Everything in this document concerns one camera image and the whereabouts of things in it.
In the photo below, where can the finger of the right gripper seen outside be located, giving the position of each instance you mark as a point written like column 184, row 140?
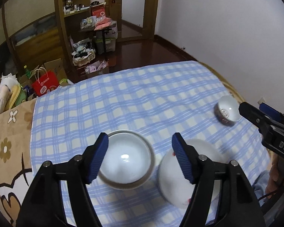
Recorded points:
column 254, row 115

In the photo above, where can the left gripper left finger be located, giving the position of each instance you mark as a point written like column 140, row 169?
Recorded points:
column 43, row 204

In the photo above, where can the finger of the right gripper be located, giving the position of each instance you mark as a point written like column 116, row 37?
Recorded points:
column 271, row 112

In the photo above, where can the white bowl red emblem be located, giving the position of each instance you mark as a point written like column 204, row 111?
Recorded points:
column 227, row 110

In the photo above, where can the white cartoon bowl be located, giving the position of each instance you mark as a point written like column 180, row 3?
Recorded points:
column 172, row 184

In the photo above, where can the red rimmed bowl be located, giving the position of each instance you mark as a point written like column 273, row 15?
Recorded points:
column 129, row 161

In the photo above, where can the right hand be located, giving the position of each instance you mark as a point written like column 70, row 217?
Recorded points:
column 274, row 175

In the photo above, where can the blue plaid cloth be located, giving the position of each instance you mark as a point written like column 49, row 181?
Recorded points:
column 154, row 101

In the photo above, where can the red paper bag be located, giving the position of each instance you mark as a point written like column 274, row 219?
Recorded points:
column 46, row 81

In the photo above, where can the cardboard box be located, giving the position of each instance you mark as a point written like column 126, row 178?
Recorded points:
column 55, row 66

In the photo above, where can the wicker basket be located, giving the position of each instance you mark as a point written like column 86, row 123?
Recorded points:
column 83, row 58

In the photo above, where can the small black table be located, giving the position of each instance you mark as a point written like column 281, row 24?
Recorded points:
column 104, row 39

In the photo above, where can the wooden wardrobe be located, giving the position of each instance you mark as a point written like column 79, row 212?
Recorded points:
column 34, row 32

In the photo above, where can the wooden door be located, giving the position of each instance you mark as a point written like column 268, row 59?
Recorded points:
column 135, row 18

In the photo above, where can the wall socket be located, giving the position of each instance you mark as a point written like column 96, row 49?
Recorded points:
column 261, row 100

